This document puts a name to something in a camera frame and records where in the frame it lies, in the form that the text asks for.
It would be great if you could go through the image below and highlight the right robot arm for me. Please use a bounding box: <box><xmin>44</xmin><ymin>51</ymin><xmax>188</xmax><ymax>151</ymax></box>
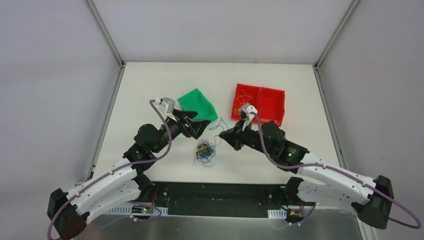
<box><xmin>219</xmin><ymin>120</ymin><xmax>394</xmax><ymax>230</ymax></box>

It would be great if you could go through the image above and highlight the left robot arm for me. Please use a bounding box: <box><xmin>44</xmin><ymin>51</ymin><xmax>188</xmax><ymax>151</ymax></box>
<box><xmin>47</xmin><ymin>109</ymin><xmax>211</xmax><ymax>240</ymax></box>

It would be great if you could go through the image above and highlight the green plastic bin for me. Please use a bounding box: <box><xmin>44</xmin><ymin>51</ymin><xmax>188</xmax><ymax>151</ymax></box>
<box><xmin>177</xmin><ymin>88</ymin><xmax>218</xmax><ymax>122</ymax></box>

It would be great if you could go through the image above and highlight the red double plastic bin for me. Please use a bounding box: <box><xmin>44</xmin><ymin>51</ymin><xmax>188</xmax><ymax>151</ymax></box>
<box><xmin>231</xmin><ymin>83</ymin><xmax>286</xmax><ymax>127</ymax></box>

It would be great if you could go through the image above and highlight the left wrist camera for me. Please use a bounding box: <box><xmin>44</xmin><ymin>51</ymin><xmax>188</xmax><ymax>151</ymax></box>
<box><xmin>158</xmin><ymin>97</ymin><xmax>177</xmax><ymax>121</ymax></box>

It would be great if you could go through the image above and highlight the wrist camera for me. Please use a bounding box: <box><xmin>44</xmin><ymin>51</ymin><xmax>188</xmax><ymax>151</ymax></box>
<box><xmin>238</xmin><ymin>103</ymin><xmax>258</xmax><ymax>131</ymax></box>
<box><xmin>158</xmin><ymin>97</ymin><xmax>177</xmax><ymax>121</ymax></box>

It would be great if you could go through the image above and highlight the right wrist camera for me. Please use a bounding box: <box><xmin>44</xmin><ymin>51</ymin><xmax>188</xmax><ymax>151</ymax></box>
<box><xmin>238</xmin><ymin>103</ymin><xmax>258</xmax><ymax>131</ymax></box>

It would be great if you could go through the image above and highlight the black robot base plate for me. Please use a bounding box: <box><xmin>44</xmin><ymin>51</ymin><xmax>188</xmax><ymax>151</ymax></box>
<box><xmin>135</xmin><ymin>181</ymin><xmax>301</xmax><ymax>218</ymax></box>

